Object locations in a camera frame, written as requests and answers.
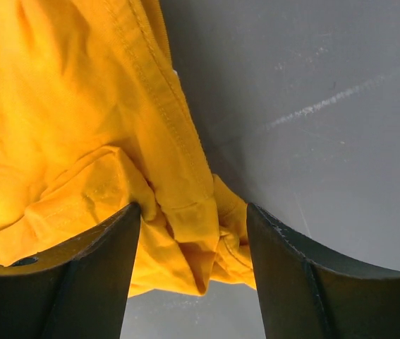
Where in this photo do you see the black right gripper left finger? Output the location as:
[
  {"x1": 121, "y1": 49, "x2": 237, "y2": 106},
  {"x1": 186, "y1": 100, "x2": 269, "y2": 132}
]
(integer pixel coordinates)
[{"x1": 0, "y1": 203, "x2": 140, "y2": 338}]

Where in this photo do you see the orange t shirt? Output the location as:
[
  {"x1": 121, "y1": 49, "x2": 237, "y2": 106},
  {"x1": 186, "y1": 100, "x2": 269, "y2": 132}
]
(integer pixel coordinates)
[{"x1": 0, "y1": 1, "x2": 255, "y2": 296}]

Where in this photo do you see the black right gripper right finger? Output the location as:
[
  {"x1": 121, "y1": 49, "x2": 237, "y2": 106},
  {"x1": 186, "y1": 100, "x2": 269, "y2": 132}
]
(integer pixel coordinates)
[{"x1": 246, "y1": 204, "x2": 400, "y2": 338}]

